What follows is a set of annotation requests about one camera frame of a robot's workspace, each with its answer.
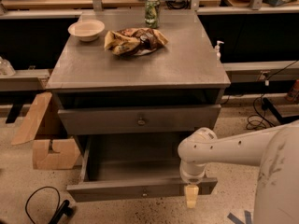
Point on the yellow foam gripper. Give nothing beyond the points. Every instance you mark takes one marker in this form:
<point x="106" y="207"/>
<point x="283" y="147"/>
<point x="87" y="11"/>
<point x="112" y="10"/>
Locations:
<point x="192" y="178"/>

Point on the grey drawer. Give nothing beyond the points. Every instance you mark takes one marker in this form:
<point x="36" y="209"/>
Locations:
<point x="154" y="119"/>
<point x="129" y="166"/>

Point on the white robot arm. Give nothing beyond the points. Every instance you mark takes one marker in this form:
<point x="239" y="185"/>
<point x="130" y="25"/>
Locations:
<point x="275" y="151"/>

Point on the grey top drawer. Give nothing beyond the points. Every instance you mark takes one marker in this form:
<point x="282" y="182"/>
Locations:
<point x="154" y="119"/>

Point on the grey three-drawer cabinet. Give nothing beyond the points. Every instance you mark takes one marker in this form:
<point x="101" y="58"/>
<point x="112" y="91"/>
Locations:
<point x="183" y="72"/>

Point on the notched wooden block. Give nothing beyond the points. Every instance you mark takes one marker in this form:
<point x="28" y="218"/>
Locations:
<point x="56" y="154"/>

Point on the orange bottle right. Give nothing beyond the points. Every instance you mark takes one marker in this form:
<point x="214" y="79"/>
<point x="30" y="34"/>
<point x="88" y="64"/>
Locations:
<point x="293" y="93"/>

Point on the white pump bottle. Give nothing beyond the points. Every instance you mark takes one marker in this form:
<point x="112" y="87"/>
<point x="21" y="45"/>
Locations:
<point x="217" y="48"/>

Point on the crumpled yellow chip bag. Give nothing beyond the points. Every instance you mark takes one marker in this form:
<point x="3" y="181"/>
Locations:
<point x="134" y="41"/>

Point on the upright wooden board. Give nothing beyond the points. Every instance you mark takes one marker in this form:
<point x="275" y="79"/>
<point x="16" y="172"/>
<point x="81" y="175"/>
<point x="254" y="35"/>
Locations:
<point x="31" y="122"/>

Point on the green soda can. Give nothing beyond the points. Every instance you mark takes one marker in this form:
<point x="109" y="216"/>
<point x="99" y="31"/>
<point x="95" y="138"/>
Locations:
<point x="152" y="9"/>

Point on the white ceramic bowl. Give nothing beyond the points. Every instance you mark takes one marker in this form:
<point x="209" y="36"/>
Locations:
<point x="87" y="30"/>

